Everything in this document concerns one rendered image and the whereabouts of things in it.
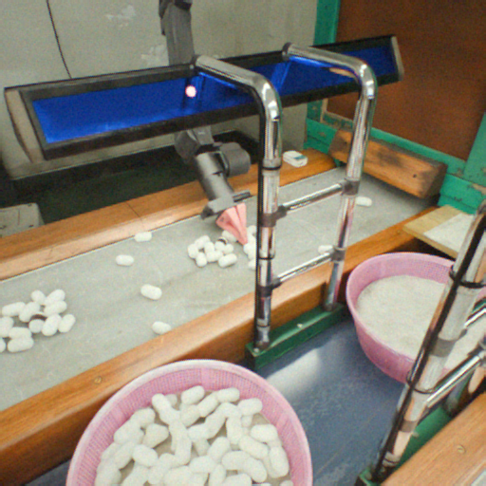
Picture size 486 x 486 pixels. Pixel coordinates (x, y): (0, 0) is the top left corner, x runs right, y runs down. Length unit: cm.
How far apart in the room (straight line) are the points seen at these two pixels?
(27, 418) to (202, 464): 22
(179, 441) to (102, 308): 28
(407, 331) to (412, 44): 61
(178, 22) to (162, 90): 54
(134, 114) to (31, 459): 44
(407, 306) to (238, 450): 38
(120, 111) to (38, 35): 218
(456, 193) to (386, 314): 37
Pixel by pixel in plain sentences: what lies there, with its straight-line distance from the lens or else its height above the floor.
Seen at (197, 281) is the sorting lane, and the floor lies 74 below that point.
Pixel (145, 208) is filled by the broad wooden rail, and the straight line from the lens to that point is 92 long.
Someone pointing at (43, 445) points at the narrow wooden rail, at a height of 73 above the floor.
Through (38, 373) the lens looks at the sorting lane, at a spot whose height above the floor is 74.
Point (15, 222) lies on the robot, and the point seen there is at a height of 47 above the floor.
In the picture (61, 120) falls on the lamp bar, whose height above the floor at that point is 108.
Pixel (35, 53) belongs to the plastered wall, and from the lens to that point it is 269.
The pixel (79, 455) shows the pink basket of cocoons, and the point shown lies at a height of 77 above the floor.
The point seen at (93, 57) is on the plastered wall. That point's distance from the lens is 275.
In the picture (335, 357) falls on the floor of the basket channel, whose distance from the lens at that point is 71.
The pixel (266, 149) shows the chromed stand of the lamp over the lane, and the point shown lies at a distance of 45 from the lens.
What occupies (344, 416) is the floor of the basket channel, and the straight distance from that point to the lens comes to 65.
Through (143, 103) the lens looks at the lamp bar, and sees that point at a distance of 52.
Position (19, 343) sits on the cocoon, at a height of 76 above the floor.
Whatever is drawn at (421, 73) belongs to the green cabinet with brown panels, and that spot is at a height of 102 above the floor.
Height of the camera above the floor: 122
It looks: 36 degrees down
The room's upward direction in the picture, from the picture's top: straight up
